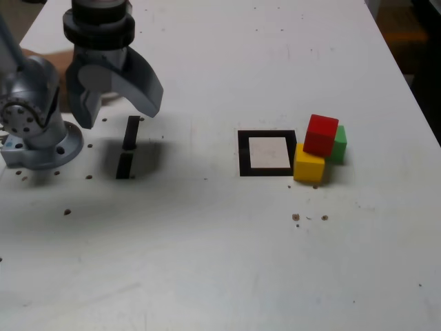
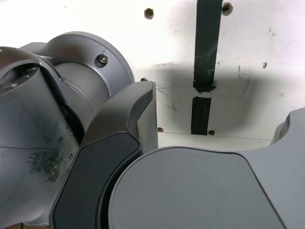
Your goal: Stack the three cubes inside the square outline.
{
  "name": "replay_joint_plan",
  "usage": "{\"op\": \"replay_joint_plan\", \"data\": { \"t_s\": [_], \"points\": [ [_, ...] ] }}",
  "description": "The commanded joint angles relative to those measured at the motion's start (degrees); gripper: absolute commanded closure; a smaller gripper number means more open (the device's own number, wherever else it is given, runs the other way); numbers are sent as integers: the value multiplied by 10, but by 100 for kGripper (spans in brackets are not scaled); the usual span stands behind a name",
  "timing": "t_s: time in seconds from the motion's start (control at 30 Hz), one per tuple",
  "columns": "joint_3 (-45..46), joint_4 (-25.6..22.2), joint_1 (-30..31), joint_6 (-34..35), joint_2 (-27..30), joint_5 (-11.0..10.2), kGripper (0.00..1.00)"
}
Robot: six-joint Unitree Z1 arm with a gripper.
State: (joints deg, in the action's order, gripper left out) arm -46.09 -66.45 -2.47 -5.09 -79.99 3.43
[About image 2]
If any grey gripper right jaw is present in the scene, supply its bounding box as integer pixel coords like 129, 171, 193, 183
109, 108, 305, 229

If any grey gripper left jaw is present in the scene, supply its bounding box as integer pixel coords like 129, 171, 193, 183
51, 81, 159, 229

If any black tape strip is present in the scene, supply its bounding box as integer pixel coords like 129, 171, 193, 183
190, 0, 224, 136

